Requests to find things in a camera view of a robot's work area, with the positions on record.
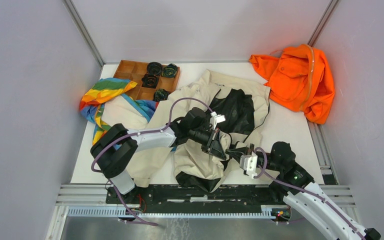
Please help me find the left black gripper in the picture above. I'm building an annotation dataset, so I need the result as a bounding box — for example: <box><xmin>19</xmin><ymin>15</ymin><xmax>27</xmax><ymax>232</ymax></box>
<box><xmin>189</xmin><ymin>127</ymin><xmax>226</xmax><ymax>162</ymax></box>

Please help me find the beige zip jacket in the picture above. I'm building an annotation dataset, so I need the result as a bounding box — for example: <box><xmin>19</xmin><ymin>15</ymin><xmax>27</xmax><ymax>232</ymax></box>
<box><xmin>100</xmin><ymin>69</ymin><xmax>281</xmax><ymax>194</ymax></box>

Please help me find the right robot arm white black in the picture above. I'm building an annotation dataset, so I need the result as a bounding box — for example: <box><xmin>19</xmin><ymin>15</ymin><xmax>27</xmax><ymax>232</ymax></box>
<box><xmin>225</xmin><ymin>141</ymin><xmax>381</xmax><ymax>240</ymax></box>

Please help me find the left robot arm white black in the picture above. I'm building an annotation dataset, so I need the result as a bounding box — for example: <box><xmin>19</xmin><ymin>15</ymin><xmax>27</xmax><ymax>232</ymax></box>
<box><xmin>90</xmin><ymin>107</ymin><xmax>226</xmax><ymax>204</ymax></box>

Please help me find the orange jacket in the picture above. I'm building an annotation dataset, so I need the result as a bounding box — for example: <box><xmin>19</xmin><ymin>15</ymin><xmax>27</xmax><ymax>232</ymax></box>
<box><xmin>248</xmin><ymin>44</ymin><xmax>335</xmax><ymax>125</ymax></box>

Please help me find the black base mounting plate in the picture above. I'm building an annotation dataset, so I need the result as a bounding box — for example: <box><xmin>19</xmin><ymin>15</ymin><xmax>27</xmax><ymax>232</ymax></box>
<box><xmin>122</xmin><ymin>184</ymin><xmax>288</xmax><ymax>214</ymax></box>

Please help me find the black rolled sock near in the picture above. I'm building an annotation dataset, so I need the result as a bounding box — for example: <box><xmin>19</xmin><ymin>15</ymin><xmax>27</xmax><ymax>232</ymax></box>
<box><xmin>153</xmin><ymin>88</ymin><xmax>170</xmax><ymax>102</ymax></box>

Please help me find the black rolled sock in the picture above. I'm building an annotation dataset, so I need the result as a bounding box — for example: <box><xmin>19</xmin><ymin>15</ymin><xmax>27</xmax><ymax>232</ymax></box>
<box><xmin>146</xmin><ymin>61</ymin><xmax>164</xmax><ymax>76</ymax></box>
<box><xmin>153</xmin><ymin>88</ymin><xmax>170</xmax><ymax>102</ymax></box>
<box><xmin>161</xmin><ymin>63</ymin><xmax>178</xmax><ymax>78</ymax></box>
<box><xmin>141</xmin><ymin>73</ymin><xmax>160</xmax><ymax>89</ymax></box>

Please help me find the black rolled sock far right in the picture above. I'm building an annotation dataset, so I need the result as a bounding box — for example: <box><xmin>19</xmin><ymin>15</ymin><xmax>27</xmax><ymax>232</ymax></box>
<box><xmin>161</xmin><ymin>63</ymin><xmax>178</xmax><ymax>78</ymax></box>

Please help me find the black rolled sock middle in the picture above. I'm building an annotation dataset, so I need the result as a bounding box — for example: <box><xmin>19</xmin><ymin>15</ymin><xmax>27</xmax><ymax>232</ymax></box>
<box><xmin>141</xmin><ymin>73</ymin><xmax>160</xmax><ymax>89</ymax></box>

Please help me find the black rolled sock far left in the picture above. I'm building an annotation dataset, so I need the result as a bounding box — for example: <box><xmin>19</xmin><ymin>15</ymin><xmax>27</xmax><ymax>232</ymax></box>
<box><xmin>146</xmin><ymin>61</ymin><xmax>164</xmax><ymax>76</ymax></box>

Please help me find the brown wooden compartment tray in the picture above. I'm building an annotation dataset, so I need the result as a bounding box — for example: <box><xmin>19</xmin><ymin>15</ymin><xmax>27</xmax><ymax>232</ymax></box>
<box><xmin>114</xmin><ymin>60</ymin><xmax>181</xmax><ymax>101</ymax></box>

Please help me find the rainbow striped garment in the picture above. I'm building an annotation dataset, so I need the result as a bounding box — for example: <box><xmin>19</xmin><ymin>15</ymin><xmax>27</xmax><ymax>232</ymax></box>
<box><xmin>78</xmin><ymin>77</ymin><xmax>158</xmax><ymax>144</ymax></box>

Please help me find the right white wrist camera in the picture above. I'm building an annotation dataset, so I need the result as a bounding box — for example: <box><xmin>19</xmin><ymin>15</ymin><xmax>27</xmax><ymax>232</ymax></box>
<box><xmin>239</xmin><ymin>153</ymin><xmax>258</xmax><ymax>179</ymax></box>

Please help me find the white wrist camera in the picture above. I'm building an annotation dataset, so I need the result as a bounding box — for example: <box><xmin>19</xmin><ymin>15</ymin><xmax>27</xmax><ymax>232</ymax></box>
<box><xmin>239</xmin><ymin>153</ymin><xmax>258</xmax><ymax>179</ymax></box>
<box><xmin>209</xmin><ymin>111</ymin><xmax>226</xmax><ymax>130</ymax></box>

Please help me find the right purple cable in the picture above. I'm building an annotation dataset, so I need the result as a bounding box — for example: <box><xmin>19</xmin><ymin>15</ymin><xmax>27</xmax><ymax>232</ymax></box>
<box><xmin>253</xmin><ymin>147</ymin><xmax>367</xmax><ymax>240</ymax></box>

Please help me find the purple cable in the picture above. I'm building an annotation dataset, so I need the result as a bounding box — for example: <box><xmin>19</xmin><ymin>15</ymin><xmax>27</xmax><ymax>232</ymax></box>
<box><xmin>253</xmin><ymin>147</ymin><xmax>367</xmax><ymax>240</ymax></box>
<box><xmin>90</xmin><ymin>97</ymin><xmax>214</xmax><ymax>228</ymax></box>

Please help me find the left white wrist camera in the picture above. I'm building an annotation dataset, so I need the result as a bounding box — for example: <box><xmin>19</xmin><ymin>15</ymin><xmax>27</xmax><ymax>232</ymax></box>
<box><xmin>209</xmin><ymin>111</ymin><xmax>226</xmax><ymax>130</ymax></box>

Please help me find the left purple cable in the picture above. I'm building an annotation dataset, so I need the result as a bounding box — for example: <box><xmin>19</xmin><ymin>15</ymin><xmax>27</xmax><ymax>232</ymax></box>
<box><xmin>90</xmin><ymin>97</ymin><xmax>214</xmax><ymax>228</ymax></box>

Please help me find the aluminium frame rail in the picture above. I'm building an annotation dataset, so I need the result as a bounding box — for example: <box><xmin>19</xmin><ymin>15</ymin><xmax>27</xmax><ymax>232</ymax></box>
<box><xmin>55</xmin><ymin>184</ymin><xmax>357</xmax><ymax>220</ymax></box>

